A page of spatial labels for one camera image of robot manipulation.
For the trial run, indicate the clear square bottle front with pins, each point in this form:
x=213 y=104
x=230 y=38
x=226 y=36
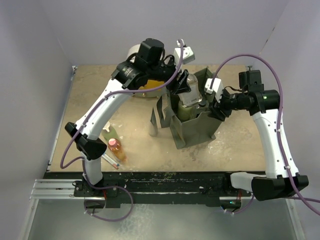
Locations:
x=203 y=105

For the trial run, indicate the clear conical tube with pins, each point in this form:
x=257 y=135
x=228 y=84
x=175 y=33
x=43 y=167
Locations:
x=153 y=127

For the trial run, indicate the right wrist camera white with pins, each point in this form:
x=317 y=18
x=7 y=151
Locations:
x=213 y=89

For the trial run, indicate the red tipped pen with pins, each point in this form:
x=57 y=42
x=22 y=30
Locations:
x=110 y=161

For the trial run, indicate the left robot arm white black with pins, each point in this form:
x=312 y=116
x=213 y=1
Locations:
x=147 y=70

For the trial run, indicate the green pump lotion bottle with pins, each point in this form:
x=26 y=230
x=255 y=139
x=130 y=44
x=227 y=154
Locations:
x=186 y=113

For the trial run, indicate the green bottle white flip cap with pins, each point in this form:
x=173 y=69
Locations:
x=108 y=132

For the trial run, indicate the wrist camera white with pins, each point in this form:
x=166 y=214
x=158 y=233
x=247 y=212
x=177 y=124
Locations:
x=188 y=55
x=213 y=89

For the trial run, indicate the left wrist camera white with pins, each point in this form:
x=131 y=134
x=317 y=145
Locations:
x=188 y=55

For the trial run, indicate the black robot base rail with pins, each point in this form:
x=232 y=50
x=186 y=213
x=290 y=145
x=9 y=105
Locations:
x=209 y=188

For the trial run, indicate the green canvas bag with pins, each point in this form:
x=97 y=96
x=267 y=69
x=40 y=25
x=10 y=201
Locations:
x=189 y=133

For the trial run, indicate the amber bottle white cap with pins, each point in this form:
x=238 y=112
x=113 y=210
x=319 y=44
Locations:
x=193 y=96

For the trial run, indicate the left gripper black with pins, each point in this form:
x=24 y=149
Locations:
x=183 y=86

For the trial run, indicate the round-top mini drawer cabinet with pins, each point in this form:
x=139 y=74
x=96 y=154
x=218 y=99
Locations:
x=151 y=83

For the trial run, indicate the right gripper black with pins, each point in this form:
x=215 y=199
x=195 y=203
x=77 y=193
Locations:
x=216 y=110

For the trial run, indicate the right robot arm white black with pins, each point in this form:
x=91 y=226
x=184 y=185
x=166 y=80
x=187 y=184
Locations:
x=282 y=178

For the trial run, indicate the orange bottle pink cap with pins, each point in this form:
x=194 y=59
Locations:
x=117 y=150

